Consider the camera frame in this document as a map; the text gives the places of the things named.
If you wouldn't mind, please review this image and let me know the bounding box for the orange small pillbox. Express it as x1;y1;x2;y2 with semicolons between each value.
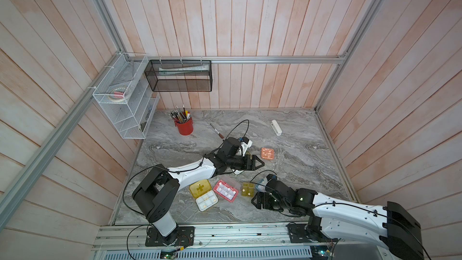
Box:
261;148;274;160

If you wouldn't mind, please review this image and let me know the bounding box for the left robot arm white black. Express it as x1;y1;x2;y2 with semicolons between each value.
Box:
132;137;265;238

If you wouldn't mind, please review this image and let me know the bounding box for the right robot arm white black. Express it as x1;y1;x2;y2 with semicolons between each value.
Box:
251;174;428;260

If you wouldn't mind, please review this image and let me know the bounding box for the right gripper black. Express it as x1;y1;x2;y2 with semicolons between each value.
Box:
249;191;290;211

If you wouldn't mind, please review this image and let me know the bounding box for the yellow lid white pillbox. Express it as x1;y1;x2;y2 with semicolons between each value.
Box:
189;179;218;212

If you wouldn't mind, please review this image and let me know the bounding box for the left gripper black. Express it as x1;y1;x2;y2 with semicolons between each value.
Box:
226;154;265;171

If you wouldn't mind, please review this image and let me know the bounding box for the white wire shelf rack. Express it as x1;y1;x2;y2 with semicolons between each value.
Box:
93;52;160;140

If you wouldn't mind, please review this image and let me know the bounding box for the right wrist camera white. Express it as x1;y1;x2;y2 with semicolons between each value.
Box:
266;174;277;183

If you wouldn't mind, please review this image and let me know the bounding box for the black mesh wall basket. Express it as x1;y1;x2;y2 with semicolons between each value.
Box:
144;59;213;92

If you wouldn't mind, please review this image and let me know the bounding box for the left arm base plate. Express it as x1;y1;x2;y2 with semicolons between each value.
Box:
145;226;195;247

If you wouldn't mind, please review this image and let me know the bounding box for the aluminium front rail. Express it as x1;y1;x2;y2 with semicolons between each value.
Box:
91;220;391;253

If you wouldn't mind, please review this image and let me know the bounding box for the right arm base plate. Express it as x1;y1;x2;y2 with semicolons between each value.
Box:
286;222;337;243

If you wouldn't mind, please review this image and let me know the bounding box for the pink pillbox clear lid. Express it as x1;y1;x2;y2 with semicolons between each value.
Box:
213;177;239;203

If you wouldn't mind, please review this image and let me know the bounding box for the tape roll on shelf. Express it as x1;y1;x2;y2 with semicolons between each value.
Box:
108;86;131;103

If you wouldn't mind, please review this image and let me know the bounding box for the white rectangular case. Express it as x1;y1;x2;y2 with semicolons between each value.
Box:
271;120;282;136

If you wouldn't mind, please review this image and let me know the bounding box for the red pen cup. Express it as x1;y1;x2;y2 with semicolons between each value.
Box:
174;118;194;136

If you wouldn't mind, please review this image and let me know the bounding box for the small yellow transparent pillbox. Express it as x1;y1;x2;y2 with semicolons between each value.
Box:
241;182;255;197

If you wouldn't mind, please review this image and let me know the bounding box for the blue pillbox clear lid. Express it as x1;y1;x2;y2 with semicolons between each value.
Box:
255;178;268;192

